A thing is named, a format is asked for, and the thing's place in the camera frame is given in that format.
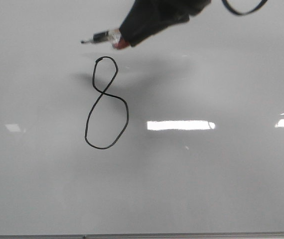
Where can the white glossy whiteboard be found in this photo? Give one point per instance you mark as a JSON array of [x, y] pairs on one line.
[[183, 133]]

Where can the black whiteboard marker pen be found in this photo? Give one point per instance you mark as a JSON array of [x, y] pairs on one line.
[[112, 36]]

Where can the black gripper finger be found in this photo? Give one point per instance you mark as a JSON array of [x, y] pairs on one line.
[[149, 17]]

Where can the grey aluminium whiteboard frame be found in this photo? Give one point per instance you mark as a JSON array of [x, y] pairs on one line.
[[241, 235]]

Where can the red taped plastic piece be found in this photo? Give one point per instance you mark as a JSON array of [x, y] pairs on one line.
[[121, 44]]

